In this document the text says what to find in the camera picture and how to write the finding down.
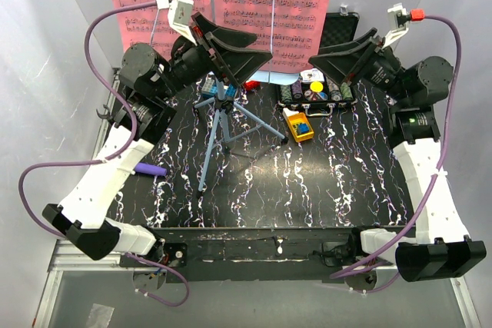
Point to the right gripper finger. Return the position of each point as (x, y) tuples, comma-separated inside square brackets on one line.
[(353, 45), (344, 63)]

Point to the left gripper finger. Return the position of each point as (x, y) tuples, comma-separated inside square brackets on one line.
[(228, 36), (235, 65)]

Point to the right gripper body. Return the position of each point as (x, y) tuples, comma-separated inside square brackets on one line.
[(383, 71)]

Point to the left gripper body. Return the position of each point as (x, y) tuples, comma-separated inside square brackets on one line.
[(193, 64)]

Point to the light blue music stand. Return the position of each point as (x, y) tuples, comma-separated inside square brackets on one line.
[(223, 105)]

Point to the black microphone stand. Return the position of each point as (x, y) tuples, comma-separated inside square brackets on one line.
[(106, 114)]

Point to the purple toy microphone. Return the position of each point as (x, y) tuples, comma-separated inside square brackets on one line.
[(151, 169)]

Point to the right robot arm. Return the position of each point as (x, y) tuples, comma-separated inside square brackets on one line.
[(434, 244)]

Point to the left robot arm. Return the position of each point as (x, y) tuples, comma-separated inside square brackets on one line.
[(151, 81)]

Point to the red toy brick block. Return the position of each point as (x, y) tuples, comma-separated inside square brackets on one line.
[(251, 85)]

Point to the white card deck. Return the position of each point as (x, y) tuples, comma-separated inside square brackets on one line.
[(311, 75)]

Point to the yellow round chip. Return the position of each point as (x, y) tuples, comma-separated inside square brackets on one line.
[(316, 86)]

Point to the black poker chip case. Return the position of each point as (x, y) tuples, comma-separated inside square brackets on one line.
[(337, 29)]

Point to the yellow toy bin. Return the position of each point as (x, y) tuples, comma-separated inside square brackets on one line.
[(298, 124)]

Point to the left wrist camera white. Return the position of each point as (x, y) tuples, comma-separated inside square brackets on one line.
[(179, 16)]

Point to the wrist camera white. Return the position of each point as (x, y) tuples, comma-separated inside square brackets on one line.
[(179, 16), (398, 19)]

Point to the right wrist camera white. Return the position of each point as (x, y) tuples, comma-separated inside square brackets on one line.
[(398, 19)]

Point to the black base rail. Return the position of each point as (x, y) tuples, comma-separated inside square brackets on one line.
[(249, 254)]

